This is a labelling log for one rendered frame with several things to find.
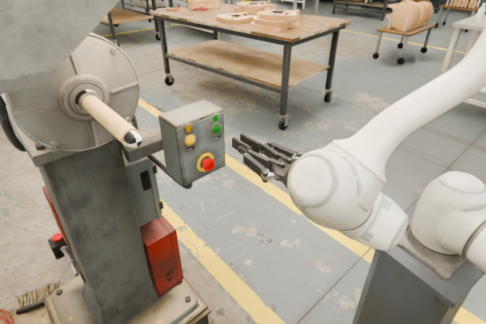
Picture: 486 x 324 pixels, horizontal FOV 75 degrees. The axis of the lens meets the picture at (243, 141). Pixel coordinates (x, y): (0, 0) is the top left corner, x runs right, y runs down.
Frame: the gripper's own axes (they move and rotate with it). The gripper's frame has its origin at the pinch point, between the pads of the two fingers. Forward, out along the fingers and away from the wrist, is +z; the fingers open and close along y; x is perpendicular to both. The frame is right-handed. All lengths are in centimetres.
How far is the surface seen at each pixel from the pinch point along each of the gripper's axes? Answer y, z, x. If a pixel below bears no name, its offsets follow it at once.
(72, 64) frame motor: -32.3, 13.7, 25.0
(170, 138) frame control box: -12.8, 16.4, -0.2
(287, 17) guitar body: 170, 135, -5
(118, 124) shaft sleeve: -32.5, -4.9, 19.4
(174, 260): -13, 27, -60
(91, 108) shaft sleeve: -33.2, 5.6, 18.8
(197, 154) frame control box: -7.2, 12.3, -5.8
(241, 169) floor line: 89, 103, -107
